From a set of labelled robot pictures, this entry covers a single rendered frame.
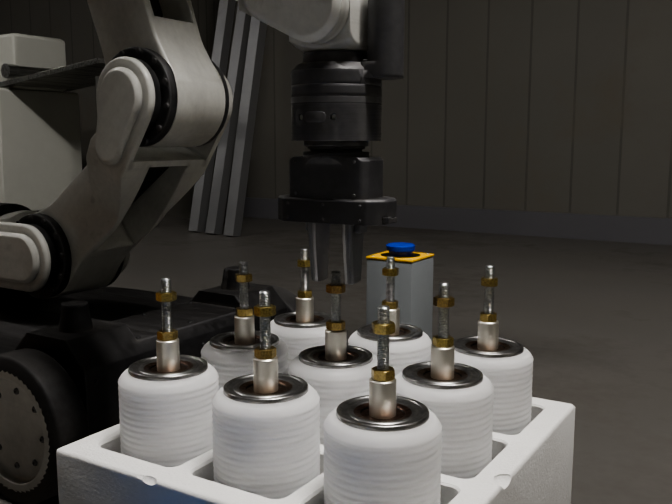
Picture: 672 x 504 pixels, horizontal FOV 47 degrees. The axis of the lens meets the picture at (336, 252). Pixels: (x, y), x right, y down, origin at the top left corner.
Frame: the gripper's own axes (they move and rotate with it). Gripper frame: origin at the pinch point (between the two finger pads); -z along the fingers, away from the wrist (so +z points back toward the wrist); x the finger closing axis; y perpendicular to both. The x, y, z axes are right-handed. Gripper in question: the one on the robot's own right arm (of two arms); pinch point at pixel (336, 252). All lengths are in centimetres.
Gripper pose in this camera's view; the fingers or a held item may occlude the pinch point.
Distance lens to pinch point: 76.8
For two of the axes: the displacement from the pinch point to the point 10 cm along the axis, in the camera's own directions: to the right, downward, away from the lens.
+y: 4.6, -1.3, 8.8
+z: 0.0, -9.9, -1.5
